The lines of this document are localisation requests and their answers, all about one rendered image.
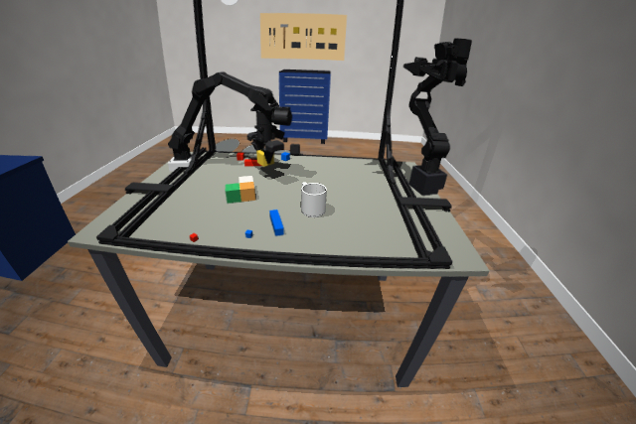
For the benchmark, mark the green cube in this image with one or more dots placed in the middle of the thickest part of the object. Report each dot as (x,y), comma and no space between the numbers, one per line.
(233,193)

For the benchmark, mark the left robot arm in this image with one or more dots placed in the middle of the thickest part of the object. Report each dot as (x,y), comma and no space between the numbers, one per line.
(437,145)

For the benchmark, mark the grey mug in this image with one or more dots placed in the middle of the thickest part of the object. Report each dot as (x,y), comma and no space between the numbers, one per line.
(313,206)

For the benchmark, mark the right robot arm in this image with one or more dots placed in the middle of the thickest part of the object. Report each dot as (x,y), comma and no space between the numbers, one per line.
(203,88)

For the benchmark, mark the orange cube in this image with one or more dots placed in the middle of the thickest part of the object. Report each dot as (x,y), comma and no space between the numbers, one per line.
(247,191)

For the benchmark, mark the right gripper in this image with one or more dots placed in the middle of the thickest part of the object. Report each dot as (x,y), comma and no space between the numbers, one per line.
(264,134)

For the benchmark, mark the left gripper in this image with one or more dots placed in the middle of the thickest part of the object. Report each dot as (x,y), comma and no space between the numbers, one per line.
(438,69)

